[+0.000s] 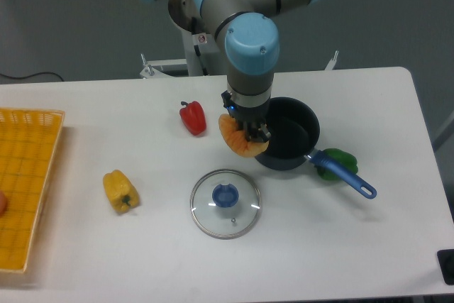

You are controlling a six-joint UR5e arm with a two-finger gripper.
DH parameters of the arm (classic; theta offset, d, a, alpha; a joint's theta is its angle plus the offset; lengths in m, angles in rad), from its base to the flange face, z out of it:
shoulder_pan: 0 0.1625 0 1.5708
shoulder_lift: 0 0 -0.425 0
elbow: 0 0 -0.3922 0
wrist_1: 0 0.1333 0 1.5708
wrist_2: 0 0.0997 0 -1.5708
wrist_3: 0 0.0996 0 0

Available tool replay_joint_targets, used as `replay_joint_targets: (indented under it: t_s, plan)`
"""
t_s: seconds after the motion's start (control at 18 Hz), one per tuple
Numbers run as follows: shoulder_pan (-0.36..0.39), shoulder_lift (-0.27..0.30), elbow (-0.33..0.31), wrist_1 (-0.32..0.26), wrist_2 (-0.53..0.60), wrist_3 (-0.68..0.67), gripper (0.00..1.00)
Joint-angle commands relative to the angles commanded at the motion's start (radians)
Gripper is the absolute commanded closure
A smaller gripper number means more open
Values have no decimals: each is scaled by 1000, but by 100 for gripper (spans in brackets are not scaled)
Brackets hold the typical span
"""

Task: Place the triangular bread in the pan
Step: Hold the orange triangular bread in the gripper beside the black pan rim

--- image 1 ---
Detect yellow bell pepper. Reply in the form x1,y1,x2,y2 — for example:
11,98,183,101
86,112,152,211
103,170,140,214

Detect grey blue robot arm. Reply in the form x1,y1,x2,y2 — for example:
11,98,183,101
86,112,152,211
192,0,320,143

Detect orange croissant bread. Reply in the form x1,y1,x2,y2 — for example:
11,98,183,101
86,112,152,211
218,114,269,158

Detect yellow woven basket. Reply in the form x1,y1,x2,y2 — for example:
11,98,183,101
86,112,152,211
1,107,65,273

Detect black floor cable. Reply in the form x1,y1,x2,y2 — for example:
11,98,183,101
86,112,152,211
0,72,65,82

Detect dark pan with blue handle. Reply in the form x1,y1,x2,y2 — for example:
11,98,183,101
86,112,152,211
255,97,377,199

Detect glass lid blue knob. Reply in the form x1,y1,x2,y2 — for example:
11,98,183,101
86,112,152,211
189,169,262,240

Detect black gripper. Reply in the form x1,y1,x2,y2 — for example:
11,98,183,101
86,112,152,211
221,91,272,143

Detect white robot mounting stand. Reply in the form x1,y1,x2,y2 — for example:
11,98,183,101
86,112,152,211
139,0,340,79

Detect red bell pepper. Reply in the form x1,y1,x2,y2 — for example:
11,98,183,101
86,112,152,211
179,101,206,136

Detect green bell pepper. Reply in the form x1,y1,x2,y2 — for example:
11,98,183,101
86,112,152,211
315,148,358,181

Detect black device at table corner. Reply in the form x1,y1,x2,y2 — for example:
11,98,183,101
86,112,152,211
437,249,454,285

